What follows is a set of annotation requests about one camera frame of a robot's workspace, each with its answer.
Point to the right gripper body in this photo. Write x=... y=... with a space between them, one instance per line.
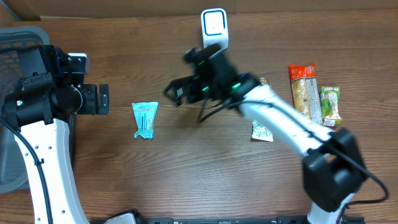
x=184 y=91

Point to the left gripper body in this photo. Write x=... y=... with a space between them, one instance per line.
x=103 y=99

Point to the teal snack packet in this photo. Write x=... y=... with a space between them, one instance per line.
x=145 y=113

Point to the white tube gold cap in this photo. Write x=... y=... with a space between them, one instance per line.
x=260 y=132

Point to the orange spaghetti packet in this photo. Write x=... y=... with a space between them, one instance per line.
x=303 y=80

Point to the green snack pouch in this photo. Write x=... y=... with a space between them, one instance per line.
x=329 y=99

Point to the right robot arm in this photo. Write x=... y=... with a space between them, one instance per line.
x=332 y=165

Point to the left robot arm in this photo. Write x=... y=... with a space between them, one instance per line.
x=44 y=146

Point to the white barcode scanner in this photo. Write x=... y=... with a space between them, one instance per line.
x=214 y=27

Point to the grey plastic shopping basket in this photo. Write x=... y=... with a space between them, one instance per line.
x=30 y=67

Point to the brown cardboard backdrop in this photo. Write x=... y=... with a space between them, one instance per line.
x=30 y=10

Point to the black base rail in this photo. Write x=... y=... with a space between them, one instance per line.
x=278 y=220

